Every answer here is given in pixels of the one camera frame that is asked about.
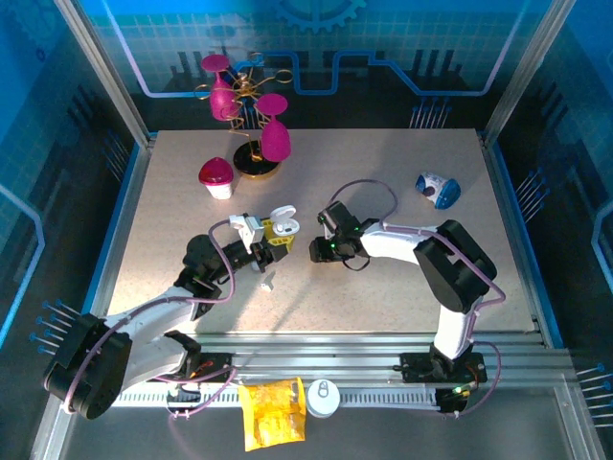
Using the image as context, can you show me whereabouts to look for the white slotted cable duct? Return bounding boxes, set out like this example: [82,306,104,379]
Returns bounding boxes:
[112,386,443,409]

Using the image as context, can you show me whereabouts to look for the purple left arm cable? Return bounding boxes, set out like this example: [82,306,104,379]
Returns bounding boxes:
[43,218,239,422]

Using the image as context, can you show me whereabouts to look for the aluminium side rail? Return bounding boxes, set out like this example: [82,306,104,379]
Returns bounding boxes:
[80,136,157,349]
[478,131,564,349]

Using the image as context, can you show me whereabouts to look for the blue and white yogurt cup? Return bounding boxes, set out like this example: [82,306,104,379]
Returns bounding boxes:
[414,172,464,211]

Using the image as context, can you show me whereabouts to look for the small controller board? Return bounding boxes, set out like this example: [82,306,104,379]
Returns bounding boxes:
[165,382,202,421]
[436,382,476,416]

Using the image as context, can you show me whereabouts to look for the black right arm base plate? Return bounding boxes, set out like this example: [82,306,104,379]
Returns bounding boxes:
[399,352,488,384]

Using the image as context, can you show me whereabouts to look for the white round lid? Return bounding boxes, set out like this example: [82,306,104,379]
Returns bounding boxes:
[305,378,342,420]

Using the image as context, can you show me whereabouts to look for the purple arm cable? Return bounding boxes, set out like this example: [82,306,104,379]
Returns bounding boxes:
[43,218,239,422]
[329,178,508,421]

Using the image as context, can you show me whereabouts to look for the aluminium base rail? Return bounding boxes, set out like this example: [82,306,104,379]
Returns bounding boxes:
[61,333,574,384]

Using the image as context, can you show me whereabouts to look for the pink wine glass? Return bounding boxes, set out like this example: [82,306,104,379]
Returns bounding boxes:
[253,92,293,164]
[200,53,239,123]

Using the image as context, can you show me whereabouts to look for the gold wire glass rack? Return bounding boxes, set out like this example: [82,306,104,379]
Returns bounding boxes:
[193,51,294,181]

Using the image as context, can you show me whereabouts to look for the yellow snack bag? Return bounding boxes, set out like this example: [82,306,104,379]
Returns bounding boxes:
[238,376,307,452]

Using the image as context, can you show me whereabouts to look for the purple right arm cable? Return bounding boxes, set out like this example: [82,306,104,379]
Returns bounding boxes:
[329,178,508,421]

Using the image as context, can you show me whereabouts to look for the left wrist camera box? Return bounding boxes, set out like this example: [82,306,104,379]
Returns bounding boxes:
[228,213,266,256]

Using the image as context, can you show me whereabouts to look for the aluminium frame post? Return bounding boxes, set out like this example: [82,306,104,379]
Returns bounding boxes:
[481,0,577,138]
[52,0,157,145]

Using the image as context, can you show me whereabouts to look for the pink-lidded white cup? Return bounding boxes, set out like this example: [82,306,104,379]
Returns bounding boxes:
[198,156,235,201]

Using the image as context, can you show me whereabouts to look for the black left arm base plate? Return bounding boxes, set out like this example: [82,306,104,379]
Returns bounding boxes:
[162,352,237,384]

